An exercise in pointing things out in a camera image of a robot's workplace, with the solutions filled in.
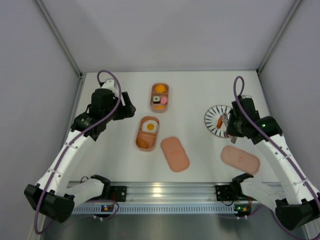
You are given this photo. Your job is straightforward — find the near pink lunch box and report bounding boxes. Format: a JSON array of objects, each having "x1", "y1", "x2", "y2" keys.
[{"x1": 135, "y1": 116, "x2": 160, "y2": 152}]

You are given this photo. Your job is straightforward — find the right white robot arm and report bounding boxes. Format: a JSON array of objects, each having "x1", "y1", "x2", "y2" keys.
[{"x1": 226, "y1": 96, "x2": 320, "y2": 231}]

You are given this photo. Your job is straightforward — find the far pink lunch box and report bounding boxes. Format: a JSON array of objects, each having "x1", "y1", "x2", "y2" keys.
[{"x1": 149, "y1": 83, "x2": 170, "y2": 113}]

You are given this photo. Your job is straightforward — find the left aluminium frame post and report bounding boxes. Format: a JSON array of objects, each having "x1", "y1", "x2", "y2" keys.
[{"x1": 32, "y1": 0, "x2": 83, "y2": 79}]

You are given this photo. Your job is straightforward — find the right pink box lid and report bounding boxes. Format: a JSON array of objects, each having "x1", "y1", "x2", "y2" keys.
[{"x1": 220, "y1": 145, "x2": 261, "y2": 175}]

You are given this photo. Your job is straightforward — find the striped round plate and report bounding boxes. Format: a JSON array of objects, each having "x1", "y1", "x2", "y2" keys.
[{"x1": 204, "y1": 104, "x2": 232, "y2": 138}]

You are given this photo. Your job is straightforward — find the black white sushi roll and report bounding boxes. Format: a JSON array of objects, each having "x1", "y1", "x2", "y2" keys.
[{"x1": 152, "y1": 95, "x2": 161, "y2": 104}]

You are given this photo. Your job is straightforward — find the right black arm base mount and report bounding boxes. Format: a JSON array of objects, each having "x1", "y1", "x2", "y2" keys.
[{"x1": 215, "y1": 184, "x2": 237, "y2": 202}]

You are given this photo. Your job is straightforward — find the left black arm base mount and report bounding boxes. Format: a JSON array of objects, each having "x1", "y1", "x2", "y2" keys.
[{"x1": 87, "y1": 185, "x2": 127, "y2": 203}]

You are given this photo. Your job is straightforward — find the yellow toy chicken drumstick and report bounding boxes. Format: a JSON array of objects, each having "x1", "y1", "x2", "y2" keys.
[{"x1": 154, "y1": 105, "x2": 165, "y2": 110}]

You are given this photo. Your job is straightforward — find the grey slotted cable duct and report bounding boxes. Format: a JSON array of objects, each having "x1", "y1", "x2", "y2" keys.
[{"x1": 72, "y1": 202, "x2": 237, "y2": 215}]

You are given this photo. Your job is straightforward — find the orange toy fried shrimp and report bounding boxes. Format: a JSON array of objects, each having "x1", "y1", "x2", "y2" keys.
[{"x1": 136, "y1": 138, "x2": 149, "y2": 149}]

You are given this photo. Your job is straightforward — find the orange round toy food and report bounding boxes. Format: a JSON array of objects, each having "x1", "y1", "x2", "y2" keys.
[{"x1": 154, "y1": 84, "x2": 167, "y2": 93}]

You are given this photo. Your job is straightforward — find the centre pink box lid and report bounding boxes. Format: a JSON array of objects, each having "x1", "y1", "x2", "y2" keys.
[{"x1": 160, "y1": 136, "x2": 190, "y2": 173}]

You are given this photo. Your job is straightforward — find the pink toy sweet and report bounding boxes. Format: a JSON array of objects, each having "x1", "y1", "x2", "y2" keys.
[{"x1": 160, "y1": 97, "x2": 168, "y2": 105}]

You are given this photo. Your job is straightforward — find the pink box lid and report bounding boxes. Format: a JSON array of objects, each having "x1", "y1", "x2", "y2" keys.
[
  {"x1": 160, "y1": 136, "x2": 190, "y2": 173},
  {"x1": 220, "y1": 145, "x2": 261, "y2": 175}
]

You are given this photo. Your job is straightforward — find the metal tongs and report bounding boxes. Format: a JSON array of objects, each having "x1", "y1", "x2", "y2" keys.
[{"x1": 221, "y1": 113, "x2": 238, "y2": 144}]

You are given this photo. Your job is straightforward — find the white fried egg toy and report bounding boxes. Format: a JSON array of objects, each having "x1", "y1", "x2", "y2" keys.
[{"x1": 141, "y1": 120, "x2": 159, "y2": 134}]

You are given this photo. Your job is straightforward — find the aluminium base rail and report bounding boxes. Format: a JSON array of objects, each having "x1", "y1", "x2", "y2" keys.
[{"x1": 111, "y1": 182, "x2": 227, "y2": 204}]

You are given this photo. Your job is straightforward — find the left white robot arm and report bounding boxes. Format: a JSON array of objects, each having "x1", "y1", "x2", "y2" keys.
[{"x1": 24, "y1": 78, "x2": 136, "y2": 223}]

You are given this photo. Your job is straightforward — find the pink lunch box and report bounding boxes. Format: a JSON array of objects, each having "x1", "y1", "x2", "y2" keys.
[
  {"x1": 149, "y1": 83, "x2": 170, "y2": 113},
  {"x1": 135, "y1": 116, "x2": 160, "y2": 152}
]

